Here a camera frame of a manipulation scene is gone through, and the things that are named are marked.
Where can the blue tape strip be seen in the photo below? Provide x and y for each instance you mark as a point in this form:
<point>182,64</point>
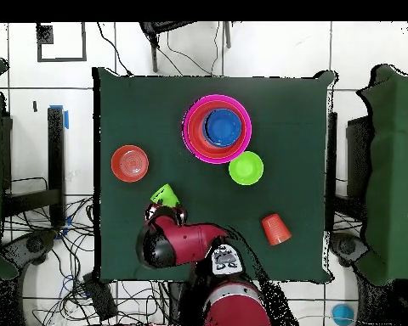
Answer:
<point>66,120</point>

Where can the black camera tripod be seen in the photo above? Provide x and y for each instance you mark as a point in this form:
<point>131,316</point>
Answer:
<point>154,51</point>

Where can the small green bowl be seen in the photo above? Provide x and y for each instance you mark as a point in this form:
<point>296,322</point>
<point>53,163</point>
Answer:
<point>246,168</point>

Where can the blue disc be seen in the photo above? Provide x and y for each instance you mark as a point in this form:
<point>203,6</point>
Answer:
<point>342,314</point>

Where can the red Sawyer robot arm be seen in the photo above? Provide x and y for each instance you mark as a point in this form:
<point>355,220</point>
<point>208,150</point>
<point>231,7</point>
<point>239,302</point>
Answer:
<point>190,241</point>

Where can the large pink bowl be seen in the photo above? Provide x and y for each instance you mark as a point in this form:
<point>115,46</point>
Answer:
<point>217,97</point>

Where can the small dark blue bowl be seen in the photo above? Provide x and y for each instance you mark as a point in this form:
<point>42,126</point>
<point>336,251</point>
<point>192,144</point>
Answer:
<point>222,127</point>

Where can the dark green tablecloth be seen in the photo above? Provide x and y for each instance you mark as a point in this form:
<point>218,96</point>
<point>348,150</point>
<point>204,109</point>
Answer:
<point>292,203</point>

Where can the small orange bowl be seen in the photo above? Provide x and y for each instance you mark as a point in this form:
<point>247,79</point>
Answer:
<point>130,163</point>

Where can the orange cup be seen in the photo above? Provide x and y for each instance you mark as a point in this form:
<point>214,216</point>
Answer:
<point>275,231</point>

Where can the green cup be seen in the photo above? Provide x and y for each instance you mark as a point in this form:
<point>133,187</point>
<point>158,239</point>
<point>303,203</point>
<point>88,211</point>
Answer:
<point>166,196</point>

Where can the black power brick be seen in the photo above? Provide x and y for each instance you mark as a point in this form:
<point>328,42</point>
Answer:
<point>100,299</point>

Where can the large orange bowl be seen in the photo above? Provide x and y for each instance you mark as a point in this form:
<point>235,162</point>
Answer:
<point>193,136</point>

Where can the black metal stand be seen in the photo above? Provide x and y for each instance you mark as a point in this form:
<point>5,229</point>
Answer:
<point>358,152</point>
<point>56,152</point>

